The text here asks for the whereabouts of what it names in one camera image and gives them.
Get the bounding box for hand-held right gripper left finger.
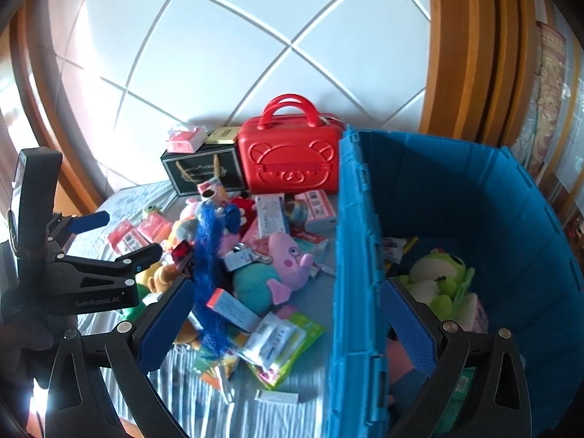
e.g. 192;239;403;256
43;276;197;438

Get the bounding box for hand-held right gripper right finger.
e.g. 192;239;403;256
380;277;534;438

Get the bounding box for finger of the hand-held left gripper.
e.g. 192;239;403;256
55;243;164;284
46;211;111;256

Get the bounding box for brown bear plush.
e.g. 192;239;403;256
137;262;181;295

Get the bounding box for blue feather wand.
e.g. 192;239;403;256
192;201;238;363

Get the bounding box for blue plastic storage crate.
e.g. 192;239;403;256
326;125;578;438

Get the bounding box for pink packet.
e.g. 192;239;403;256
137;214;174;245
108;221;147;256

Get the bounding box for pink plush toy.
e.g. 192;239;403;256
388;338;420;375

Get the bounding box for grey plush toy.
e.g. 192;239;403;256
171;219;199;249

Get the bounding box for blue plush toy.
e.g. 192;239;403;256
392;369;430;393

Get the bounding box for small pink pig plush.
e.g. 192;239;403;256
181;198;204;222

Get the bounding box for white snack packet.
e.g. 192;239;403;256
382;236;418;265

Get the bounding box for green wet wipes pack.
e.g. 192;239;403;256
249;310;327;391

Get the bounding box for blue round plush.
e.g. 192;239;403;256
219;204;245;238

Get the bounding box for black gift box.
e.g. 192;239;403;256
160;143;242;198

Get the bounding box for white wipes pack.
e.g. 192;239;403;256
237;312;297;370

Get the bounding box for red round plush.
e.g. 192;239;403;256
228;196;256;233

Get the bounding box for pink tissue pack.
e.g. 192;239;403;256
165;124;207;153

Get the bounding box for flat white box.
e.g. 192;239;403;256
254;390;299;406

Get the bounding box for white lettered box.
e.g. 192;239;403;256
253;194;293;238

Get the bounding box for pink and white box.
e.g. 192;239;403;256
294;189;338;233

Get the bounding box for small gold box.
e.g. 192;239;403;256
204;126;241;145

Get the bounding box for blue doll packet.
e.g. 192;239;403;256
283;201;311;226

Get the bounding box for red bear-embossed suitcase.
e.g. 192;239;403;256
237;93;343;195

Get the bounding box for pink cup keychain toy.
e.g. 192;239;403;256
197;178;229;204

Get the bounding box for white tag keychain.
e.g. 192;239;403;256
226;244;258;271

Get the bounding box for wooden door frame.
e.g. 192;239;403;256
417;0;548;147

